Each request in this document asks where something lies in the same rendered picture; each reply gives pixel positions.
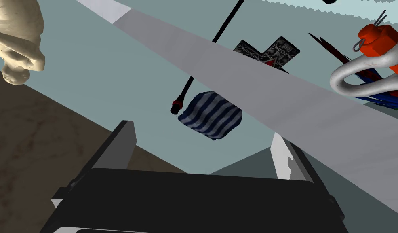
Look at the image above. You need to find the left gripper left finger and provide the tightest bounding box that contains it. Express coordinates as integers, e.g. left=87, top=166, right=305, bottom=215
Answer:
left=69, top=120, right=137, bottom=188

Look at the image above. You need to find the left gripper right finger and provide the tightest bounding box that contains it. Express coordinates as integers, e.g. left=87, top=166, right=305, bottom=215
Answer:
left=271, top=132, right=315, bottom=184

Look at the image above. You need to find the blue white striped cloth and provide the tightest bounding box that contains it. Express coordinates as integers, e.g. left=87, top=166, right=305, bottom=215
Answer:
left=177, top=91, right=243, bottom=141

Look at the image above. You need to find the black patterned cross-shaped block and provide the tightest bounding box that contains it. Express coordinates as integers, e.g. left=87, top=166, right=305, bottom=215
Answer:
left=233, top=36, right=301, bottom=74

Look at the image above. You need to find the silver shackle with orange pin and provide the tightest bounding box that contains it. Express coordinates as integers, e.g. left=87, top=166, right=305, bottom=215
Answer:
left=329, top=9, right=398, bottom=97

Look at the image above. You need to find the black rod with red ring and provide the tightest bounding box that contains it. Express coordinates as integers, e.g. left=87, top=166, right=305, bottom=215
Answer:
left=170, top=0, right=245, bottom=115

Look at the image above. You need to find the cream stone figurine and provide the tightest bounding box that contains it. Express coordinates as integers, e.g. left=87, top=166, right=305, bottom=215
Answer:
left=0, top=0, right=46, bottom=86

